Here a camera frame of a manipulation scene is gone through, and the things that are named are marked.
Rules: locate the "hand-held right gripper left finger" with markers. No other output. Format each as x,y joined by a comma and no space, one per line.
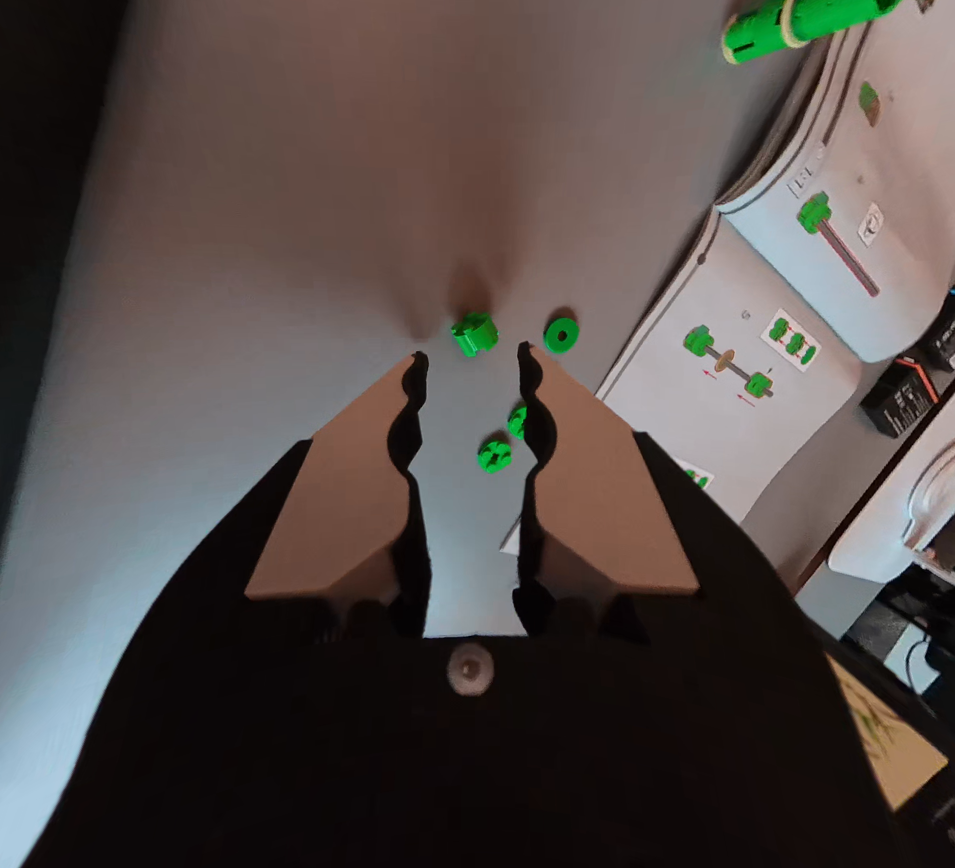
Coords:
336,495

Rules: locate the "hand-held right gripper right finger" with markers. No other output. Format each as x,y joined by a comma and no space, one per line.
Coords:
604,502

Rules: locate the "green round toy brick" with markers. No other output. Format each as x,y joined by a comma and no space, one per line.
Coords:
516,422
474,334
492,457

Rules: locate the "green toy bamboo stalk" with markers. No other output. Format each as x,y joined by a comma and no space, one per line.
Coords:
828,2

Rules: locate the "white instruction booklet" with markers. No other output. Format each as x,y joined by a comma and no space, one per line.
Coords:
731,271

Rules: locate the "white rounded stand base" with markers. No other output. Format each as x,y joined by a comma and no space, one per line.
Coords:
880,517

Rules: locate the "black battery orange stripe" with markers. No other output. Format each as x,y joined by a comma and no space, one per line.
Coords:
899,398

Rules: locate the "large black bamboo set box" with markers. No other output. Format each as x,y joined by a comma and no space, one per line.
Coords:
880,734

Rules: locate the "black battery blue stripe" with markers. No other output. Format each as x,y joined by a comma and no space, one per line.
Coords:
941,338

